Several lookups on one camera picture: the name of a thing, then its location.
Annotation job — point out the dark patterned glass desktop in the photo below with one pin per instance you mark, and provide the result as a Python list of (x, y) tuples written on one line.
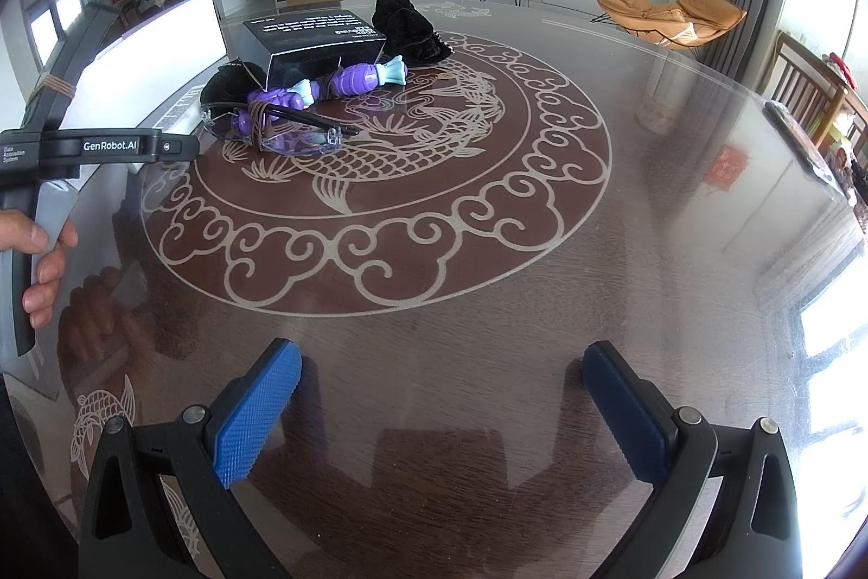
[(475, 280)]

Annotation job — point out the person's left hand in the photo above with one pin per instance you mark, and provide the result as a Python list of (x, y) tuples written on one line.
[(47, 274)]

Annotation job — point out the wooden dining chair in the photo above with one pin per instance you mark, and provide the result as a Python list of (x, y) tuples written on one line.
[(803, 77)]

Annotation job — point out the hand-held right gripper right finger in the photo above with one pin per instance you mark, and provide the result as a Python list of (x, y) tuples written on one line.
[(624, 409)]

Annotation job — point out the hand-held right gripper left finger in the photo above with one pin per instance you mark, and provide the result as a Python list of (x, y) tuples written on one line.
[(258, 409)]

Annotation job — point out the black flat device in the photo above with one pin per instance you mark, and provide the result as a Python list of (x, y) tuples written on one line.
[(800, 141)]

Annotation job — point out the orange lounge chair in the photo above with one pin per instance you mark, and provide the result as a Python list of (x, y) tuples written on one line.
[(651, 12)]

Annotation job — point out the purple and teal toy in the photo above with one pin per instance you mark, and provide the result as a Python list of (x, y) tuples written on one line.
[(359, 77)]

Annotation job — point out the black printed carton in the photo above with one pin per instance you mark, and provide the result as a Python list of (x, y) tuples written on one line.
[(319, 33)]

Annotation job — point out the clear safety glasses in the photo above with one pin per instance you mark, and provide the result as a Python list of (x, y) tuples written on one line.
[(298, 141)]

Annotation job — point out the black velvet scrunchie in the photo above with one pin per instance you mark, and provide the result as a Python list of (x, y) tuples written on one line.
[(407, 29), (227, 84)]

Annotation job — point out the cluttered dining table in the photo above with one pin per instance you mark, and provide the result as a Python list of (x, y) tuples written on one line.
[(851, 145)]

